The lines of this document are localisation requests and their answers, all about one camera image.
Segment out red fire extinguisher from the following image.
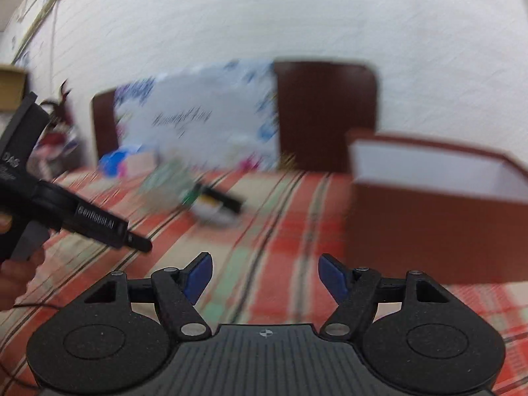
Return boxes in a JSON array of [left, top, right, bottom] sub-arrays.
[[38, 80, 81, 166]]

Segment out blue and pink packets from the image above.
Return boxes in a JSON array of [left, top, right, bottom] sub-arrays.
[[98, 148, 129, 179]]

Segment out white blue printed bag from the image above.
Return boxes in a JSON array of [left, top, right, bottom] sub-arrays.
[[114, 59, 278, 171]]

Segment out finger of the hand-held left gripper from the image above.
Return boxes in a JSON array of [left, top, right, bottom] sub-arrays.
[[123, 232, 153, 253]]

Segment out plaid bed sheet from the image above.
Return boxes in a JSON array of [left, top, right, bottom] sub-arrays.
[[0, 166, 528, 396]]

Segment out brown box with white inside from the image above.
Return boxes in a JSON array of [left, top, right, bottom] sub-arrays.
[[346, 130, 528, 286]]

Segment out cardboard box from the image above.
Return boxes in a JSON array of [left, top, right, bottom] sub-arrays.
[[0, 64, 30, 113]]

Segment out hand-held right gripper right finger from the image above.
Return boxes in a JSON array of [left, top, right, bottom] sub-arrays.
[[317, 253, 453, 339]]

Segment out dark brown wooden headboard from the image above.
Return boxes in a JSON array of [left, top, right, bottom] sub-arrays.
[[91, 60, 379, 175]]

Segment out person's left hand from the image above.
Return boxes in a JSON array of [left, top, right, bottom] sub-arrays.
[[0, 249, 46, 311]]

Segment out black and white object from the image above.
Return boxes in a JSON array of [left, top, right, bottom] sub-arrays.
[[184, 181, 247, 228]]

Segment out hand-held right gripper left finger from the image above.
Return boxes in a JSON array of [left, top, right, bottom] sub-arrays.
[[84, 251, 214, 341]]

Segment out thin black cable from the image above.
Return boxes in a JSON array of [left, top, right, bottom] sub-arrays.
[[0, 302, 59, 382]]

